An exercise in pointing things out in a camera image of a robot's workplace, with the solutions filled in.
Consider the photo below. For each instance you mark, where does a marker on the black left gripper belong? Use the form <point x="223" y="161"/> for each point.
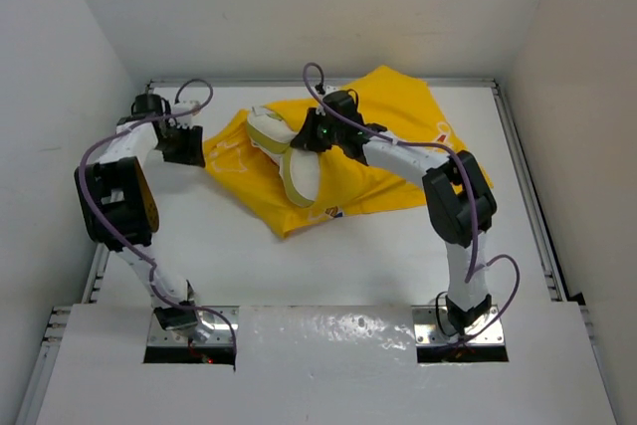
<point x="193" y="152"/>

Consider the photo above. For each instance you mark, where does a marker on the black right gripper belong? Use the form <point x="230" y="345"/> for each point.
<point x="308" y="137"/>

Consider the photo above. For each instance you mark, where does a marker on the cream quilted pillow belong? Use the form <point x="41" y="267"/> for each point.
<point x="298" y="169"/>

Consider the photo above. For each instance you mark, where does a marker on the yellow pillowcase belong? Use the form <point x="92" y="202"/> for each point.
<point x="404" y="105"/>

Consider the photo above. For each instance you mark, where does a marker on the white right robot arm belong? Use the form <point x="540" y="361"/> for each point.
<point x="459" y="201"/>

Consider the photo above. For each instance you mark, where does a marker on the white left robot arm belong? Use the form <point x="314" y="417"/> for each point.
<point x="120" y="211"/>

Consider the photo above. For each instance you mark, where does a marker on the white front cover board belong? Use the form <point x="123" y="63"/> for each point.
<point x="326" y="366"/>

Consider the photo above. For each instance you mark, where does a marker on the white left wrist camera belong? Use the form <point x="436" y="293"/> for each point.
<point x="185" y="111"/>

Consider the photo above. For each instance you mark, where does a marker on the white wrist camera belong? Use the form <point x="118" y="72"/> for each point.
<point x="320" y="90"/>
<point x="185" y="111"/>

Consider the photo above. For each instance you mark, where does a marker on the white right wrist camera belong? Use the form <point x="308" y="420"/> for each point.
<point x="320" y="90"/>

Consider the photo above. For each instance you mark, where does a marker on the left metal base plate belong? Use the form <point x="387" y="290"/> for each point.
<point x="174" y="327"/>

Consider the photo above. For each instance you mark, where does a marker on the aluminium table frame rail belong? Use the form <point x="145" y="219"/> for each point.
<point x="393" y="260"/>

